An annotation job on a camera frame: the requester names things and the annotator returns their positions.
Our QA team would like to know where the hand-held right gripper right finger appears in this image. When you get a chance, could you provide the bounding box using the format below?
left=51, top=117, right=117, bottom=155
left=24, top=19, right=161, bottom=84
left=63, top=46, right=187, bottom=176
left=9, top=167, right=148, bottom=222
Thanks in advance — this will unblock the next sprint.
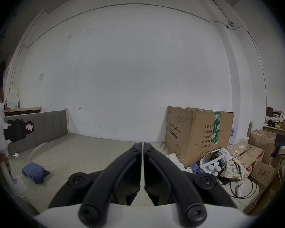
left=142, top=142, right=238, bottom=227

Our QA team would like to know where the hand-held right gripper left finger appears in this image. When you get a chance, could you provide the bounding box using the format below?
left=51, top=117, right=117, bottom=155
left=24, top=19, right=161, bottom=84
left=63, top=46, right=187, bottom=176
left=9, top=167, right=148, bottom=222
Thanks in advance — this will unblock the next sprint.
left=48, top=142, right=142, bottom=227

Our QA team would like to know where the white cloth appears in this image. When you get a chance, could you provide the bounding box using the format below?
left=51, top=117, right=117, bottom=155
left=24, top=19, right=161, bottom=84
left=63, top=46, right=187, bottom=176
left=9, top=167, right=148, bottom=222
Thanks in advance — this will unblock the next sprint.
left=168, top=153, right=188, bottom=171

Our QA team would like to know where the stack of white boxes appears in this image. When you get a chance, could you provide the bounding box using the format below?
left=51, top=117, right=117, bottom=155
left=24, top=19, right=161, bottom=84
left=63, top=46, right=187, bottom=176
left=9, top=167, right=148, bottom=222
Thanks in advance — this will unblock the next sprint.
left=5, top=87, right=20, bottom=109

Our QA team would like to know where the grey padded headboard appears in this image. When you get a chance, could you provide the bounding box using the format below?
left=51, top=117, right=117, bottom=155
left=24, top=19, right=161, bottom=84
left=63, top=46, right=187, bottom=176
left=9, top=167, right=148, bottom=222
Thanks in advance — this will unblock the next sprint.
left=4, top=108, right=69, bottom=157

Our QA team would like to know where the bed with beige sheet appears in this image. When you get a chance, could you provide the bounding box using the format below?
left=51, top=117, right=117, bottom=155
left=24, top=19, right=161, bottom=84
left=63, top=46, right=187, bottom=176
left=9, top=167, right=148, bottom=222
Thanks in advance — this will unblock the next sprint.
left=5, top=132, right=259, bottom=213

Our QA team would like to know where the dark blue garment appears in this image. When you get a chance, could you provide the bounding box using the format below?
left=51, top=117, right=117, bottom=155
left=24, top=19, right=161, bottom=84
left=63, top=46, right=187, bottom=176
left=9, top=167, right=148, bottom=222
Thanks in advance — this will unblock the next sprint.
left=22, top=162, right=50, bottom=184

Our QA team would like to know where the white headset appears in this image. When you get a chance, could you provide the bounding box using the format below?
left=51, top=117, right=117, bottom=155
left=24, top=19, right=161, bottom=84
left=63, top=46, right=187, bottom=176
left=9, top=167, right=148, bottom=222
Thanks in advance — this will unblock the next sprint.
left=199, top=148, right=233, bottom=174

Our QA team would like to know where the plaid cloth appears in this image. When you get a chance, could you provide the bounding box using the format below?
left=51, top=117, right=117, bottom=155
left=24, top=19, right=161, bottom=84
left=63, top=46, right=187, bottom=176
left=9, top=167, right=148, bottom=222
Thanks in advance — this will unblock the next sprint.
left=220, top=158, right=251, bottom=181

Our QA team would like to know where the large brown carton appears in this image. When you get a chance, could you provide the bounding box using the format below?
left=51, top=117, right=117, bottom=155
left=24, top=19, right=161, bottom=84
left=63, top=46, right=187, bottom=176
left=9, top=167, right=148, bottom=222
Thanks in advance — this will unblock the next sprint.
left=165, top=106, right=234, bottom=167

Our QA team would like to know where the white hand controller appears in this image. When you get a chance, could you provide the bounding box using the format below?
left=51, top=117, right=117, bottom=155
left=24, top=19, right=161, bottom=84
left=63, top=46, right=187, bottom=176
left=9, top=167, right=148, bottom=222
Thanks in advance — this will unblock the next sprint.
left=235, top=182, right=245, bottom=198

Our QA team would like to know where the pack of water bottles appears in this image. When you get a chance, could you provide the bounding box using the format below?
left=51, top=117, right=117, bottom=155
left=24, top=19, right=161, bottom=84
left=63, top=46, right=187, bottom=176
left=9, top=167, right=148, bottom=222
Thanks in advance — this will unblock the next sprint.
left=229, top=124, right=249, bottom=147

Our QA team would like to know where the flat brown carton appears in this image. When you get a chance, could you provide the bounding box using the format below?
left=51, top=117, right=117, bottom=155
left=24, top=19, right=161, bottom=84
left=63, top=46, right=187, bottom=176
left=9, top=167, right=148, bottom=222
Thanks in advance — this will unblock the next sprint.
left=227, top=142, right=264, bottom=166

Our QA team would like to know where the small brown carton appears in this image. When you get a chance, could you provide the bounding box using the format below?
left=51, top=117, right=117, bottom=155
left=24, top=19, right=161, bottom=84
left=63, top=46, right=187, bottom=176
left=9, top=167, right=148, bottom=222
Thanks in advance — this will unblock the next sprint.
left=250, top=161, right=276, bottom=195

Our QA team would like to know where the open brown carton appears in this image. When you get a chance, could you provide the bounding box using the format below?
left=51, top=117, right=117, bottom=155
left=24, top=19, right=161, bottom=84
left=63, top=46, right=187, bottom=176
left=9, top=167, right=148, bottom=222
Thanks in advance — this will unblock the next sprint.
left=248, top=129, right=277, bottom=165

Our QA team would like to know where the wooden table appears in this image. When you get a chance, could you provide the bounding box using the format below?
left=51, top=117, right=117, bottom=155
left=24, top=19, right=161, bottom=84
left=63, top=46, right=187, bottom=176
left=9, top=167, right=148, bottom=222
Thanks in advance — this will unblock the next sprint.
left=262, top=107, right=285, bottom=152

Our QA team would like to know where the black cable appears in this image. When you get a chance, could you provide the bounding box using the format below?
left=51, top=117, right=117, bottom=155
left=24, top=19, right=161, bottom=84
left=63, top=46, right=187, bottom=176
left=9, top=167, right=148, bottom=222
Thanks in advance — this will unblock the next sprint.
left=218, top=175, right=256, bottom=199

